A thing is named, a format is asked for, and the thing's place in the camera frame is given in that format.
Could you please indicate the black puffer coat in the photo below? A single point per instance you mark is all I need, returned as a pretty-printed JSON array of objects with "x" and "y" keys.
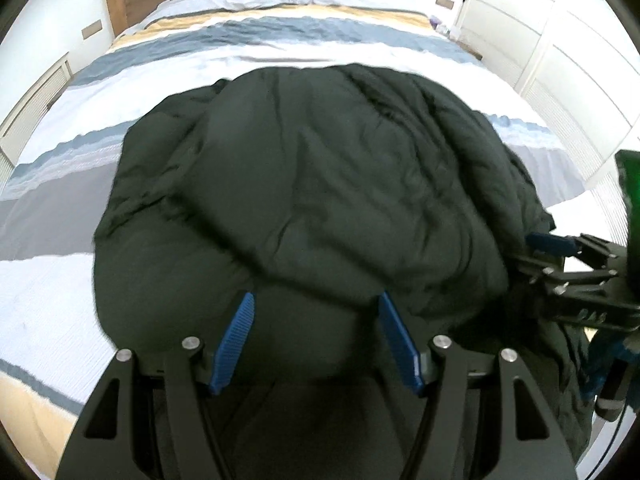
[{"x": 325, "y": 185}]

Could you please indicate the wall switch panel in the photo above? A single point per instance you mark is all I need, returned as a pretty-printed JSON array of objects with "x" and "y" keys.
[
  {"x": 444, "y": 1},
  {"x": 92, "y": 28}
]

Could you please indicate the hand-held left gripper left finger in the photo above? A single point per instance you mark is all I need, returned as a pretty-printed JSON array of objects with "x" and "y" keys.
[{"x": 232, "y": 345}]

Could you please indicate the small purple item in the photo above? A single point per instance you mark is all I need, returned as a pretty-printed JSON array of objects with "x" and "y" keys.
[{"x": 436, "y": 23}]

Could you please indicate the white panelled wardrobe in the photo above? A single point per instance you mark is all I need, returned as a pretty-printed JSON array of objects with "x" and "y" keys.
[{"x": 565, "y": 50}]

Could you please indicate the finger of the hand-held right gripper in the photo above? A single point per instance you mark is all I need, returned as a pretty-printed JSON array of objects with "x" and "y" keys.
[
  {"x": 552, "y": 244},
  {"x": 537, "y": 269}
]

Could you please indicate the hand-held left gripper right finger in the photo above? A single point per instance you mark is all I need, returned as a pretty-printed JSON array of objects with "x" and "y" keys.
[{"x": 400, "y": 345}]

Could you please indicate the bed with striped bedding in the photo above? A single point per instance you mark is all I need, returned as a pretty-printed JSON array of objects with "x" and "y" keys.
[{"x": 75, "y": 280}]

